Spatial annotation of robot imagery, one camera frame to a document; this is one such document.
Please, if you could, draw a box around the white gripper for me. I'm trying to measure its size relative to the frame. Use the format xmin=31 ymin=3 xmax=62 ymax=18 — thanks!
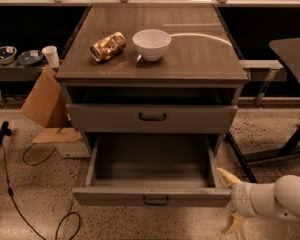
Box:
xmin=216 ymin=167 xmax=257 ymax=234

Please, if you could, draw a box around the grey drawer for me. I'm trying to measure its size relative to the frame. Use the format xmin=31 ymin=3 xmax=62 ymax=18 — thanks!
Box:
xmin=73 ymin=134 xmax=230 ymax=207
xmin=67 ymin=104 xmax=238 ymax=133

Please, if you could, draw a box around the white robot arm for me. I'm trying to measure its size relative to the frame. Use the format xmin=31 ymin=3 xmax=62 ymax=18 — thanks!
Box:
xmin=216 ymin=168 xmax=300 ymax=234

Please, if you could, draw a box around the grey drawer cabinet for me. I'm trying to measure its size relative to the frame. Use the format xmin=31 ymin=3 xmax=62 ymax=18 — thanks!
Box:
xmin=57 ymin=3 xmax=248 ymax=148

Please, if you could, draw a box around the grey top drawer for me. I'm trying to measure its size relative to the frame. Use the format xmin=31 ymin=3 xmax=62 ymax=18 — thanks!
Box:
xmin=67 ymin=104 xmax=238 ymax=133

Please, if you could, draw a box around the black stand base right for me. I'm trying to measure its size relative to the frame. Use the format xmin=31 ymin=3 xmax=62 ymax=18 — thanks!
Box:
xmin=225 ymin=126 xmax=300 ymax=183

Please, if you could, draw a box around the white bowl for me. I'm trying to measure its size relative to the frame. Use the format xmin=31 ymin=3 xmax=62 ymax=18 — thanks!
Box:
xmin=132 ymin=29 xmax=171 ymax=61

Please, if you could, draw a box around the crushed gold soda can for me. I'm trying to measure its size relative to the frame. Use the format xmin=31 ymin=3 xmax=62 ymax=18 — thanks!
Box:
xmin=90 ymin=32 xmax=126 ymax=62

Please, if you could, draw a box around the cardboard box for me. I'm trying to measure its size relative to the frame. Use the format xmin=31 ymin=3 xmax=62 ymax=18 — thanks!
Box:
xmin=21 ymin=66 xmax=81 ymax=144

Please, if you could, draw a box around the white paper cup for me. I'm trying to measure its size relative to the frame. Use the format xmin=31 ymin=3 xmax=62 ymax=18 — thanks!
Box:
xmin=42 ymin=45 xmax=60 ymax=68

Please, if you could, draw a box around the blue bowl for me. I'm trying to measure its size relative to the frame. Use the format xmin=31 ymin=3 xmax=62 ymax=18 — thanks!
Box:
xmin=17 ymin=50 xmax=43 ymax=67
xmin=0 ymin=46 xmax=17 ymax=65

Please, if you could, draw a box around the grey low shelf left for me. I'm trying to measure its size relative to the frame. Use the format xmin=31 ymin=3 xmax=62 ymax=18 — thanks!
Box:
xmin=0 ymin=61 xmax=48 ymax=82

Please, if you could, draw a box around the blue bowl far left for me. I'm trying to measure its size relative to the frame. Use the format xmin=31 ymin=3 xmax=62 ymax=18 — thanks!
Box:
xmin=0 ymin=46 xmax=17 ymax=65

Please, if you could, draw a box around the black floor cable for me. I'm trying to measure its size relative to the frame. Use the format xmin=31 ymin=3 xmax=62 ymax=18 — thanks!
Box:
xmin=0 ymin=125 xmax=82 ymax=240

